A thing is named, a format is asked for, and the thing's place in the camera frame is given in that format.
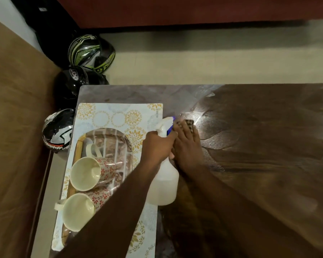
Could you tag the black backpack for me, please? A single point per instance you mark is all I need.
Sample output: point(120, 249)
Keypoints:
point(51, 26)

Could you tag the white spray bottle blue nozzle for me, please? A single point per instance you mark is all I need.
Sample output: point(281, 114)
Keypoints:
point(164, 185)

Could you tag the green black helmet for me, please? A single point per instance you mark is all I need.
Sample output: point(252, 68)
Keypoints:
point(86, 51)

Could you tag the brown checked cloth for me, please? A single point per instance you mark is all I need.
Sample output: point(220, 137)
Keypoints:
point(189, 122)

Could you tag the brown wooden panel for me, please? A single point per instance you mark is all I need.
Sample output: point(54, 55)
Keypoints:
point(16, 131)

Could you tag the person's left hand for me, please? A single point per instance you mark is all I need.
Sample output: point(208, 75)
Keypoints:
point(156, 150)

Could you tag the white gold-flowered placemat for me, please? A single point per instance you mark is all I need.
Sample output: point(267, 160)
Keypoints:
point(118, 115)

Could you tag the red sofa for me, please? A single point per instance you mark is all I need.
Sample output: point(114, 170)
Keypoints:
point(177, 10)

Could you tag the person's right hand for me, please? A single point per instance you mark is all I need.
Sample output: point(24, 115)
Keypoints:
point(187, 153)

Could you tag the black white red helmet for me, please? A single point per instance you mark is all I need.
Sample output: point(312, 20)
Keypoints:
point(57, 128)

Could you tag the person's right forearm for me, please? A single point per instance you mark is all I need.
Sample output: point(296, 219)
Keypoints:
point(245, 220)

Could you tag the cream red-flowered mug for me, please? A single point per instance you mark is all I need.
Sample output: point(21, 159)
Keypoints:
point(78, 212)
point(83, 174)

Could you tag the person's left forearm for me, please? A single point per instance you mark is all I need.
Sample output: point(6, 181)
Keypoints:
point(110, 220)

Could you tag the glossy black helmet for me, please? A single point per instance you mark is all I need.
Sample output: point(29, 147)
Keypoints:
point(70, 85)

